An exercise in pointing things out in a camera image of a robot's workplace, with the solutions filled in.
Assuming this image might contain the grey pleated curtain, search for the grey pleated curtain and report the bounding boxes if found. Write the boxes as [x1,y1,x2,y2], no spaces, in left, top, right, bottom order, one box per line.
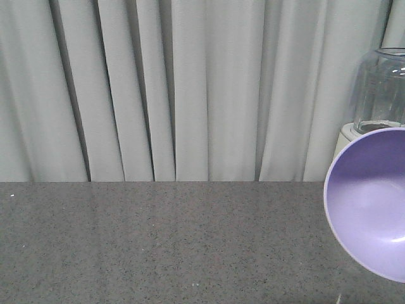
[1,1,404,182]

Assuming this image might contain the white blender with glass jar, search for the white blender with glass jar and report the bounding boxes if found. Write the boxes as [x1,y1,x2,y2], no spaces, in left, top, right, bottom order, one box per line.
[334,47,404,155]

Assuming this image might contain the purple plastic bowl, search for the purple plastic bowl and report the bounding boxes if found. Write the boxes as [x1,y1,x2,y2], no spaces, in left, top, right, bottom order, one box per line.
[323,127,404,283]

